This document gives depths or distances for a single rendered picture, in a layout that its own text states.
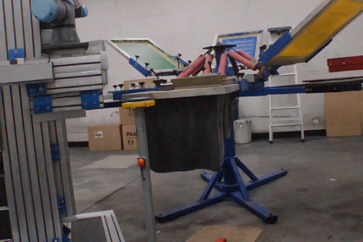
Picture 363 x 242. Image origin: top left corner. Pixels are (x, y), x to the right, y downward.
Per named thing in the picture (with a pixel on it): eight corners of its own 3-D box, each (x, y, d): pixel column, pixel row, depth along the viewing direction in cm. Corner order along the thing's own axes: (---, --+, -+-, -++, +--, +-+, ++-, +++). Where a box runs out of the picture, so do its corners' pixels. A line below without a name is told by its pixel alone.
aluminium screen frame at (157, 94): (225, 93, 220) (224, 86, 220) (121, 101, 237) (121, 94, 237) (246, 88, 295) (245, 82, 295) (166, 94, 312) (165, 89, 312)
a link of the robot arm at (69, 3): (80, 25, 207) (78, -1, 207) (67, 22, 194) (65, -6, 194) (59, 29, 210) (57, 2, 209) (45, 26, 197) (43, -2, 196)
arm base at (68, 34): (49, 45, 194) (47, 24, 194) (50, 49, 209) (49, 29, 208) (80, 43, 198) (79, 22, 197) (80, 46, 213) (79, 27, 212)
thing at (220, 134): (223, 170, 234) (216, 94, 232) (216, 170, 235) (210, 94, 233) (236, 155, 278) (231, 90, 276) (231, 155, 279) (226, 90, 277)
